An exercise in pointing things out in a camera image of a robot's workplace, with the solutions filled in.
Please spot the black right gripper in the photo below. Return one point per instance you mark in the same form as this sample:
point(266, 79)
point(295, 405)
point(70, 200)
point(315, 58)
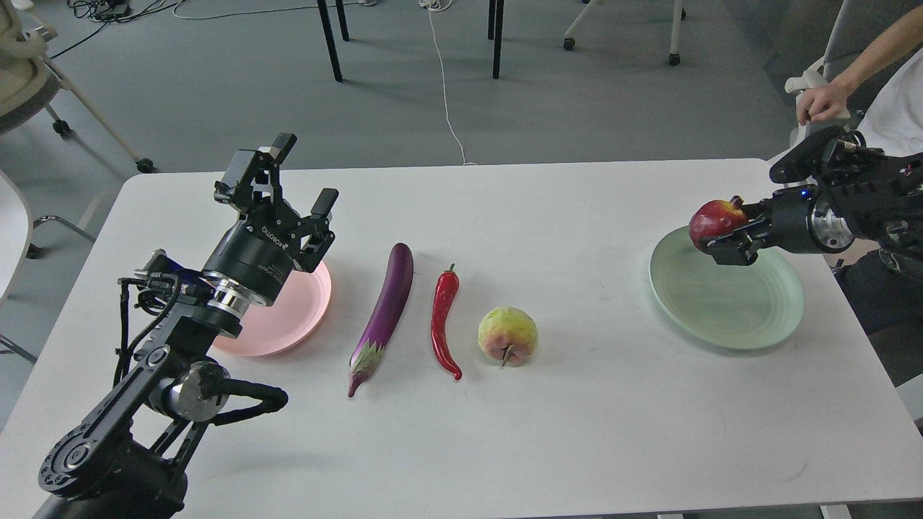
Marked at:
point(783, 220)

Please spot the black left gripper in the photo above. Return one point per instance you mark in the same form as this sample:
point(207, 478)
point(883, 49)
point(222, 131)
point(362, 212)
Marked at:
point(260, 252)

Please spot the red pomegranate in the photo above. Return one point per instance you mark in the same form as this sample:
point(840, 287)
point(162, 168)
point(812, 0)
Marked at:
point(716, 218)

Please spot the purple eggplant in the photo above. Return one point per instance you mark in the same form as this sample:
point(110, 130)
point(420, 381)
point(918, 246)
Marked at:
point(384, 318)

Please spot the red chili pepper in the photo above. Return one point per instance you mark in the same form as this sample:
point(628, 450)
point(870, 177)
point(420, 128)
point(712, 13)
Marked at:
point(446, 288)

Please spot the yellow pink apple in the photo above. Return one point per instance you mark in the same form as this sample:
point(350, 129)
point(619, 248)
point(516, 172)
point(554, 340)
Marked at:
point(508, 335)

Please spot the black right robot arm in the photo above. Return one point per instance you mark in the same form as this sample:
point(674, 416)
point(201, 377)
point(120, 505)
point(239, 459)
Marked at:
point(833, 190)

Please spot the person's forearm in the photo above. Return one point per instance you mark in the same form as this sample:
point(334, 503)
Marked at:
point(896, 41)

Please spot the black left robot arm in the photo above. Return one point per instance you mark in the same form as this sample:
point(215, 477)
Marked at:
point(128, 456)

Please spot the person's hand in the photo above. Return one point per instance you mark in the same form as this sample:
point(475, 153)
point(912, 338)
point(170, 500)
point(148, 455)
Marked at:
point(823, 103)

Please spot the green plate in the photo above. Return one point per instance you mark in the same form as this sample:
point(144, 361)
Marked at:
point(743, 308)

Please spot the pink plate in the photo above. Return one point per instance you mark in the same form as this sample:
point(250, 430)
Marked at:
point(296, 313)

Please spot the person in white shirt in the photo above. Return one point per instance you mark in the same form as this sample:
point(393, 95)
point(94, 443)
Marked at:
point(879, 296)

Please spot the black table leg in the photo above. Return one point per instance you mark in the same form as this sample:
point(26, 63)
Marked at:
point(327, 27)
point(495, 20)

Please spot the grey office chair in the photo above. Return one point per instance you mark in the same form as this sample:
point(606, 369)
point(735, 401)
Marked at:
point(856, 25)

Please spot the white chair base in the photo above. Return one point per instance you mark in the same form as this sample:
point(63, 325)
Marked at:
point(656, 33)

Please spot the beige office chair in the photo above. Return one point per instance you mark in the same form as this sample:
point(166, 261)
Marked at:
point(30, 79)

